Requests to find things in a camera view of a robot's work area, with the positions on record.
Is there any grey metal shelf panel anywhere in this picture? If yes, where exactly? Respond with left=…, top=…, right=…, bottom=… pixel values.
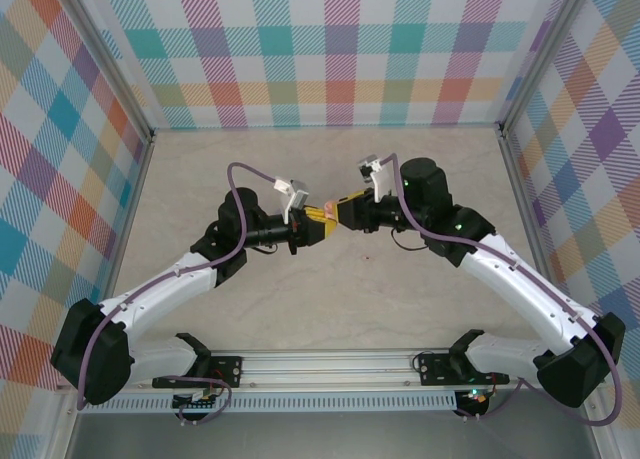
left=67, top=412, right=604, bottom=459

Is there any small circuit board with LED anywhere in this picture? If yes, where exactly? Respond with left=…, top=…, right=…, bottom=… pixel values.
left=457, top=387, right=494, bottom=415

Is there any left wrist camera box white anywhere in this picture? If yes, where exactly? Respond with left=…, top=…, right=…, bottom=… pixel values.
left=273, top=177, right=310, bottom=225

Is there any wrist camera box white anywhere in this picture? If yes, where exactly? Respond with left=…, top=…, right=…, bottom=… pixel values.
left=355, top=153, right=396, bottom=203
left=273, top=177, right=310, bottom=225

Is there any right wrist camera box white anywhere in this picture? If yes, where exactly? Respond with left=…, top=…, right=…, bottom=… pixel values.
left=355, top=153, right=396, bottom=203

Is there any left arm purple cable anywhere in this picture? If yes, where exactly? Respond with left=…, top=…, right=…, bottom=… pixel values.
left=74, top=161, right=281, bottom=426

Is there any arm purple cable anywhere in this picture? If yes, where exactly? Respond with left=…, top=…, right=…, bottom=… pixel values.
left=74, top=161, right=281, bottom=426
left=377, top=152, right=624, bottom=428

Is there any aluminium side rail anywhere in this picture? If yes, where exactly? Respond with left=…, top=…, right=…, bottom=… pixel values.
left=88, top=137, right=156, bottom=330
left=498, top=128, right=571, bottom=300

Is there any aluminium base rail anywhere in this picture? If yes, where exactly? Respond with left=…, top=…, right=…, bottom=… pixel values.
left=122, top=349, right=609, bottom=393

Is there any white slotted cable duct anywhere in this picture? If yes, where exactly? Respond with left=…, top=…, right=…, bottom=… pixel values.
left=107, top=391, right=459, bottom=414

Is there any aluminium frame post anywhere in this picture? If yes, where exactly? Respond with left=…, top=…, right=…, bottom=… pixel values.
left=59, top=0, right=155, bottom=145
left=498, top=0, right=589, bottom=135

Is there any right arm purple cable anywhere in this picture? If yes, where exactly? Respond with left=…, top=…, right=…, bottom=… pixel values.
left=377, top=152, right=624, bottom=428

